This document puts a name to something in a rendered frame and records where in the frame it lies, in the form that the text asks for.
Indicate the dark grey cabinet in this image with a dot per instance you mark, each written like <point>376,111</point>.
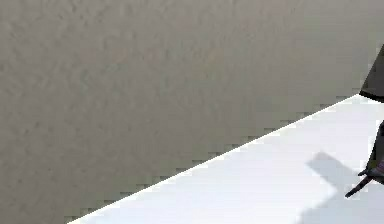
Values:
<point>376,80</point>

